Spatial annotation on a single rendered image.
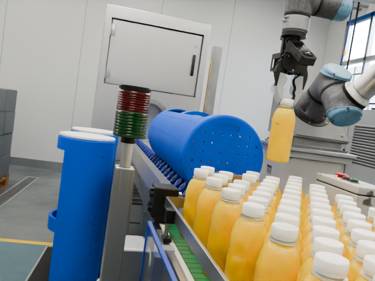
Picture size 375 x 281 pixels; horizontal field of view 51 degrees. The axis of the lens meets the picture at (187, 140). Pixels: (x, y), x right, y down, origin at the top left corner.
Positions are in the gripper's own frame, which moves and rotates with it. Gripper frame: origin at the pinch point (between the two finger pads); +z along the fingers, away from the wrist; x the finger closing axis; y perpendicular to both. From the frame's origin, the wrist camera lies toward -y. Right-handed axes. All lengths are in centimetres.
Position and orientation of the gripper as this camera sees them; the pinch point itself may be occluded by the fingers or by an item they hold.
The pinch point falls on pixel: (286, 101)
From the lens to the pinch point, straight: 117.4
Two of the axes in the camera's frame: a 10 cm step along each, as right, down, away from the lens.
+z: -1.4, 9.9, 0.8
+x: -9.6, -1.2, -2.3
